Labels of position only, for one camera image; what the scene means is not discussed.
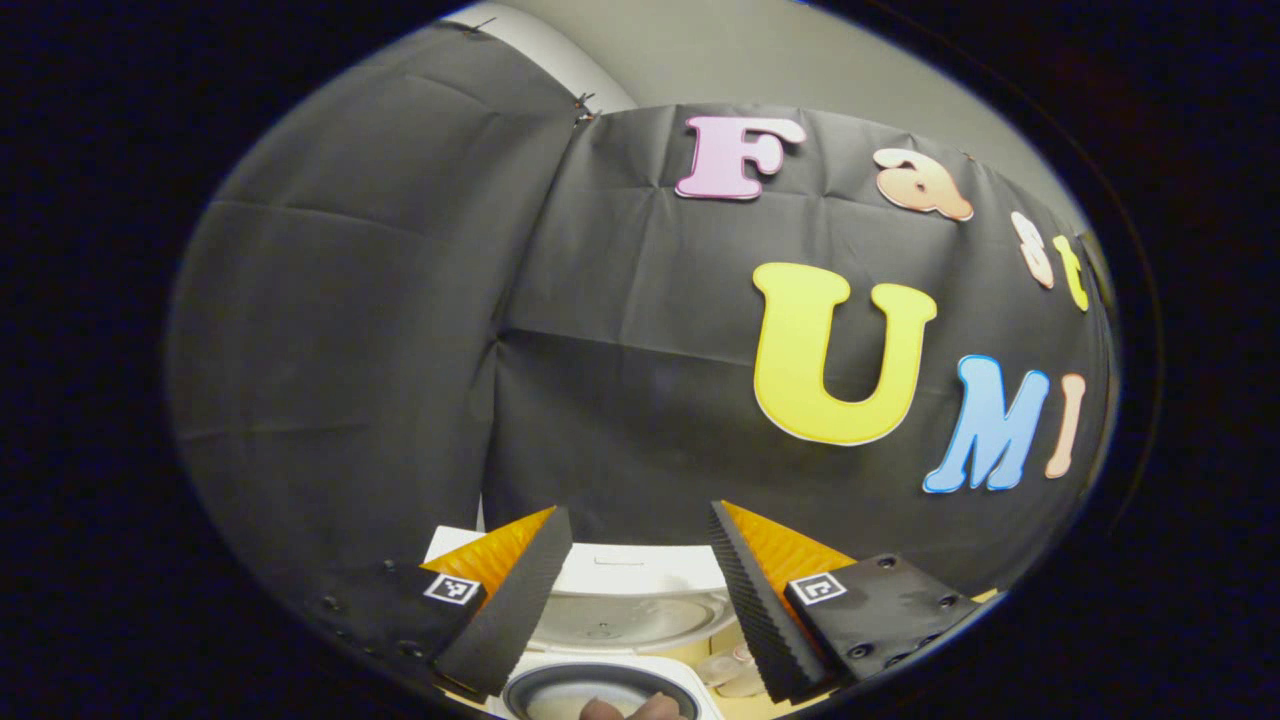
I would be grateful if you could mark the white rice cooker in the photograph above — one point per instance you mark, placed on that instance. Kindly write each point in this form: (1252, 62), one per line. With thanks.
(630, 575)

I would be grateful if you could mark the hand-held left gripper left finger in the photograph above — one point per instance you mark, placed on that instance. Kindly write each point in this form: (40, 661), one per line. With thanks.
(510, 620)

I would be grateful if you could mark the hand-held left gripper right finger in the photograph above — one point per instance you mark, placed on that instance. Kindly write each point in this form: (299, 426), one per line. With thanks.
(765, 620)

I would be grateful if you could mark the clear plastic bottle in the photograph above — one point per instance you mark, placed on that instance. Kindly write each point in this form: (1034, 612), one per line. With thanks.
(725, 668)

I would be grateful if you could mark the black backdrop cloth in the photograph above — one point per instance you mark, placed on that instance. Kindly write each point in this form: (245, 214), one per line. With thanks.
(350, 350)

